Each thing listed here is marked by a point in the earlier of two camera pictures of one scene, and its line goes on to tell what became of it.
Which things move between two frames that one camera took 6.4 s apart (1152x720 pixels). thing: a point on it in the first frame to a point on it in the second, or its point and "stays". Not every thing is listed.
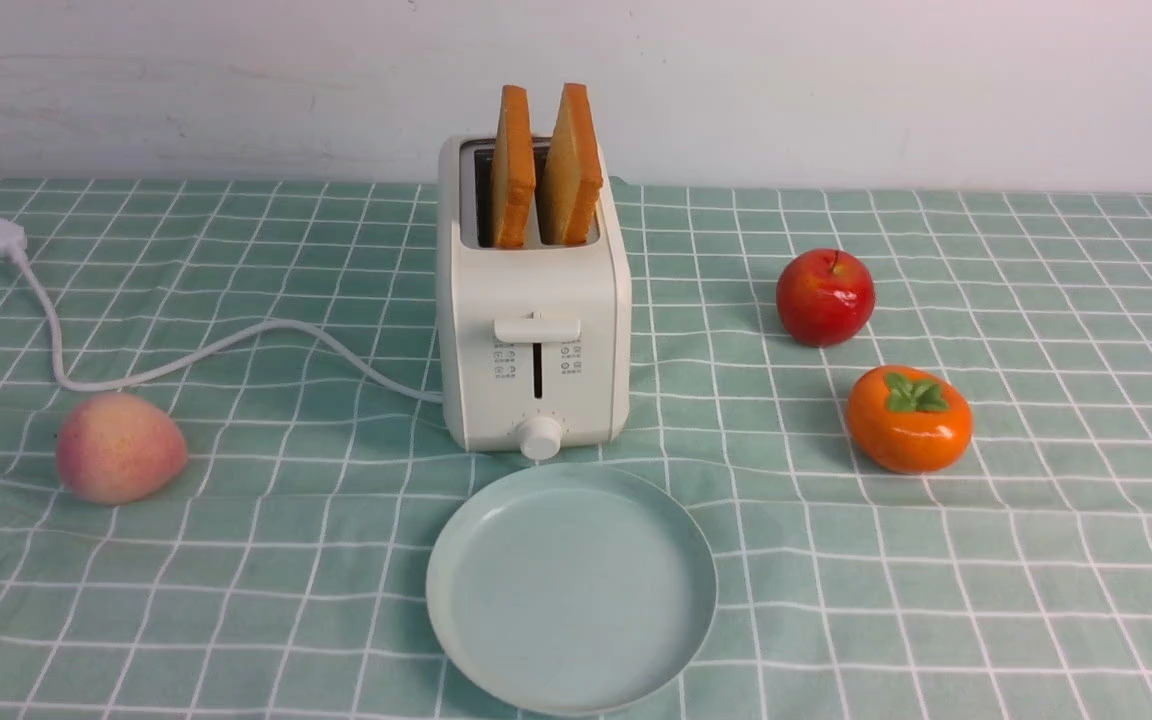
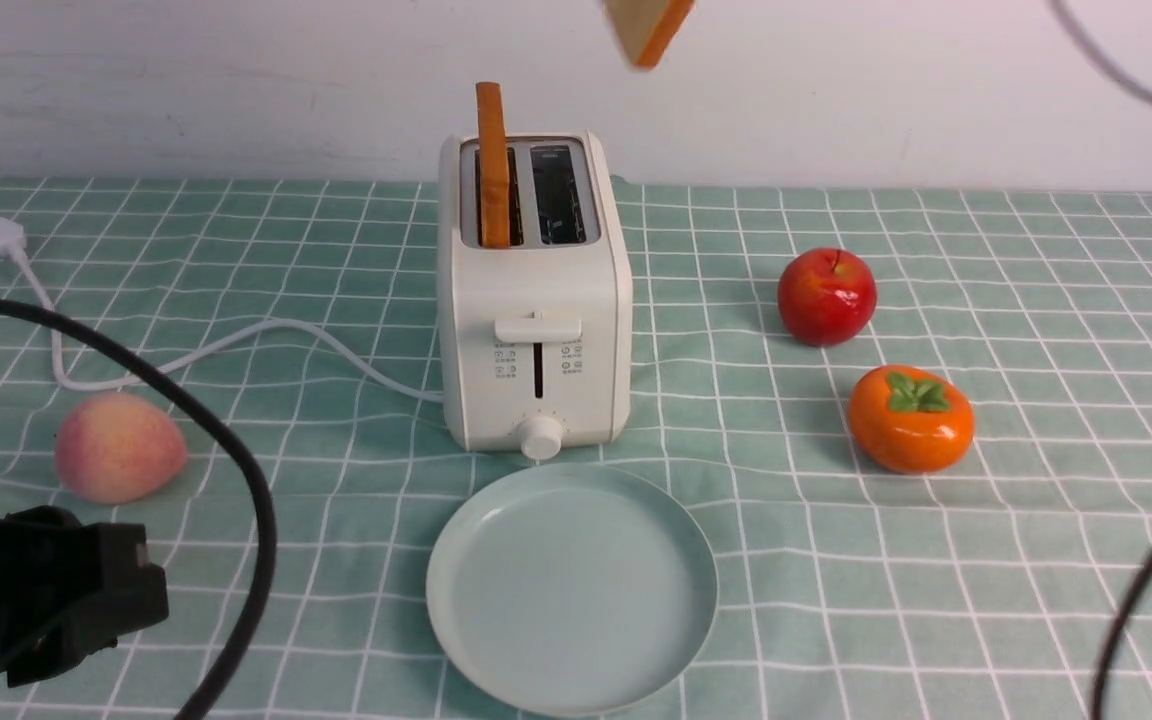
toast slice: [573, 180] to [645, 29]
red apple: [824, 297] stays
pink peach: [117, 447] stays
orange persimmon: [910, 420] stays
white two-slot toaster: [535, 288] stays
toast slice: [514, 175] to [493, 177]
